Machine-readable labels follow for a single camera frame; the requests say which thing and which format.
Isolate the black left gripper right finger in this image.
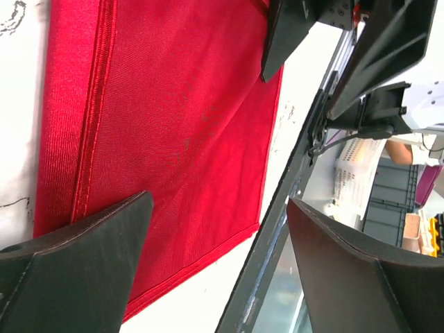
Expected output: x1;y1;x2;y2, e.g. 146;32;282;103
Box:
287;199;443;332

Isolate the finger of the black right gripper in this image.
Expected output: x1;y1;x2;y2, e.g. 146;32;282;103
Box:
261;0;325;82

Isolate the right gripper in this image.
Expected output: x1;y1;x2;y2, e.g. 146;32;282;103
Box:
327;0;438;139

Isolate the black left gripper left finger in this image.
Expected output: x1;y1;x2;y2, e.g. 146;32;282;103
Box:
1;192;153;332

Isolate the red cloth napkin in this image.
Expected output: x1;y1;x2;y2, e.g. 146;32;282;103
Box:
33;1;282;319

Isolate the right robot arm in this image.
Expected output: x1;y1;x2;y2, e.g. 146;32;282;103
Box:
261;1;443;142

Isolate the grey storage crate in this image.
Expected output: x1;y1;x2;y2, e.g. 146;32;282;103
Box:
362;158;418;247

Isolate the white perforated basket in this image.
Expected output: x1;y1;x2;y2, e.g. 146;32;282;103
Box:
334;138;386;218

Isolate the aluminium frame rail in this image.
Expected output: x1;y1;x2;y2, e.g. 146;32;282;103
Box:
319;21;366;96

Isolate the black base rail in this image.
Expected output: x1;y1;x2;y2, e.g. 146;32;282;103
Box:
216;71;339;332

